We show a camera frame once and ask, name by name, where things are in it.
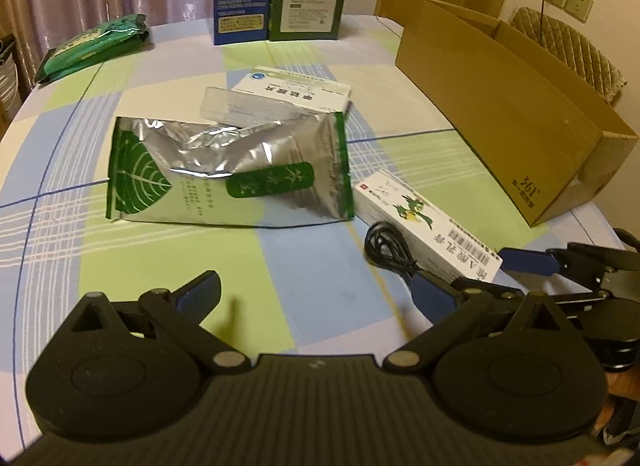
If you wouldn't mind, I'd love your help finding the silver green tea bag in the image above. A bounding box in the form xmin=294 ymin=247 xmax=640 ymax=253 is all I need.
xmin=105 ymin=112 xmax=355 ymax=227

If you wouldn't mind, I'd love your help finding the white green medicine box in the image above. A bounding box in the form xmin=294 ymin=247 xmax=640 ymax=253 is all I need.
xmin=232 ymin=66 xmax=352 ymax=112

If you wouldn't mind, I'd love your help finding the white dragon ointment box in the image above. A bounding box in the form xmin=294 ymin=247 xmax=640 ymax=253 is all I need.
xmin=354 ymin=170 xmax=502 ymax=282

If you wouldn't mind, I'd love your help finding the brown cardboard box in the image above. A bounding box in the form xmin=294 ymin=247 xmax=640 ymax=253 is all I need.
xmin=396 ymin=0 xmax=638 ymax=226

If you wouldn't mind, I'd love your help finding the plaid tablecloth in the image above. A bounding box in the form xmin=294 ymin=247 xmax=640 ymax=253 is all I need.
xmin=1 ymin=16 xmax=618 ymax=457

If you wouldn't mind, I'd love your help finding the quilted chair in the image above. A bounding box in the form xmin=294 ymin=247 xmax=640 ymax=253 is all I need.
xmin=509 ymin=6 xmax=627 ymax=105

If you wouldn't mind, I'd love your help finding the clear plastic packet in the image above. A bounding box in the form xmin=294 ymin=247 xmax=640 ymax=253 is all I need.
xmin=200 ymin=86 xmax=312 ymax=128

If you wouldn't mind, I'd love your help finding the green snack packet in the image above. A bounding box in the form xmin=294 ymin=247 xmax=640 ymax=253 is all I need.
xmin=35 ymin=14 xmax=149 ymax=84

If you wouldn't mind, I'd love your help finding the black cable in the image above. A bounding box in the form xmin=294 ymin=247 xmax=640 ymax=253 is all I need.
xmin=363 ymin=221 xmax=426 ymax=277

